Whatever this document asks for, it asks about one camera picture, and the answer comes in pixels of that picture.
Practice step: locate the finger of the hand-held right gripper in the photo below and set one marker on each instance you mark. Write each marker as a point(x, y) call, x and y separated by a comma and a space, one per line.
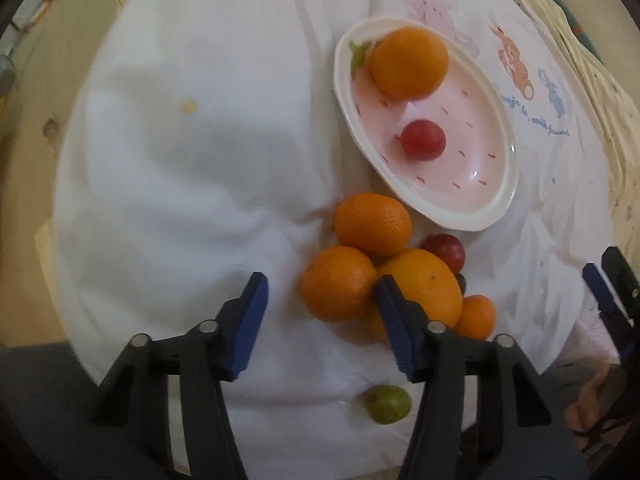
point(597, 282)
point(620, 267)

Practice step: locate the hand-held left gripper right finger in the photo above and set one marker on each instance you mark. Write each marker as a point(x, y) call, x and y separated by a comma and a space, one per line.
point(395, 320)

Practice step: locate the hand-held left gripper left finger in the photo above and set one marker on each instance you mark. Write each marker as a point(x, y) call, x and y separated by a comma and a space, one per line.
point(246, 320)

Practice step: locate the large orange with dark dot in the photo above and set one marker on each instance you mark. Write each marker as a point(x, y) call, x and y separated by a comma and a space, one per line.
point(425, 285)

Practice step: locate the medium orange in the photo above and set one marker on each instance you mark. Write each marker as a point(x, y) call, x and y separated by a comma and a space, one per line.
point(372, 224)
point(337, 282)

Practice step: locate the dark blueberry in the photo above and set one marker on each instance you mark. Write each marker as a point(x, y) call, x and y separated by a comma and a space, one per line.
point(461, 282)

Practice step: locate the small orange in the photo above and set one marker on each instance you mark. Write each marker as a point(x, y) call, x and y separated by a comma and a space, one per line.
point(476, 316)

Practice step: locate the green fruit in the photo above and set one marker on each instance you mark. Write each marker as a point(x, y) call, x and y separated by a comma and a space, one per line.
point(387, 402)

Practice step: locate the red cherry tomato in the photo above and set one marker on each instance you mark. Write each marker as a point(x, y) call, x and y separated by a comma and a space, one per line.
point(446, 251)
point(423, 139)

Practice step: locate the pink oval plate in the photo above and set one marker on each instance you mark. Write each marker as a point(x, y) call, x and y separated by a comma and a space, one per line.
point(462, 160)

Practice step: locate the person's right hand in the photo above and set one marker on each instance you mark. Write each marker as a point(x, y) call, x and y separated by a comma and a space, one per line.
point(592, 400)

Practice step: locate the white printed cloth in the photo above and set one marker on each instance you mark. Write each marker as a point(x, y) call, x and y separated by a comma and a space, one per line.
point(200, 160)

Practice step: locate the cream quilt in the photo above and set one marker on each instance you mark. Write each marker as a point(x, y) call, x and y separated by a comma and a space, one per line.
point(600, 90)

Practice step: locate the teal cloth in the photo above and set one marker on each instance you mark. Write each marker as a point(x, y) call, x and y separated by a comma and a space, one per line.
point(575, 15)

